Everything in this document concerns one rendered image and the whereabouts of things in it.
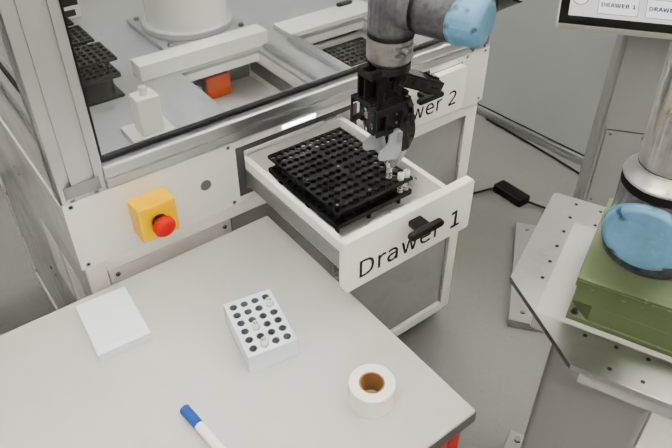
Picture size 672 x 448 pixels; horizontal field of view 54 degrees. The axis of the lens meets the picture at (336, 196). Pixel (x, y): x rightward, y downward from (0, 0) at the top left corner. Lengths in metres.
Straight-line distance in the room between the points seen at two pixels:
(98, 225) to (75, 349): 0.21
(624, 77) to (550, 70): 1.02
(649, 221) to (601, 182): 1.20
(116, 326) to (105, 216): 0.19
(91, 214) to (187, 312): 0.23
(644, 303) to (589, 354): 0.12
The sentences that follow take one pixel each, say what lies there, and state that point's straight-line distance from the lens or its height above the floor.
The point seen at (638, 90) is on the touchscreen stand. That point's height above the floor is 0.75.
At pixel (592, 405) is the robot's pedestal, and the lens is 1.39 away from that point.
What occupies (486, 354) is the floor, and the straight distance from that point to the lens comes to 2.13.
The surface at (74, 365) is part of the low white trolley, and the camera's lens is 1.16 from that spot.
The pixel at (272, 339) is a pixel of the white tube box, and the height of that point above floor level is 0.80.
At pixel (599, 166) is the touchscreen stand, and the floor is 0.49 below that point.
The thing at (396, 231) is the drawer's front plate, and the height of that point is 0.90.
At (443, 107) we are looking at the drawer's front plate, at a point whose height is 0.84.
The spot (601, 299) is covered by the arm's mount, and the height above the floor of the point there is 0.83.
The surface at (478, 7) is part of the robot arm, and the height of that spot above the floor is 1.27.
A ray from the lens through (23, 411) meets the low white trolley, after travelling 1.13.
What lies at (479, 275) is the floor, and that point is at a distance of 2.36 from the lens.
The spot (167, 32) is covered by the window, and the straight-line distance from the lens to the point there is 1.12.
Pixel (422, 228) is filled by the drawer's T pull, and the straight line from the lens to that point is 1.09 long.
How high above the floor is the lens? 1.61
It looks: 37 degrees down
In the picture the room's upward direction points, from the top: straight up
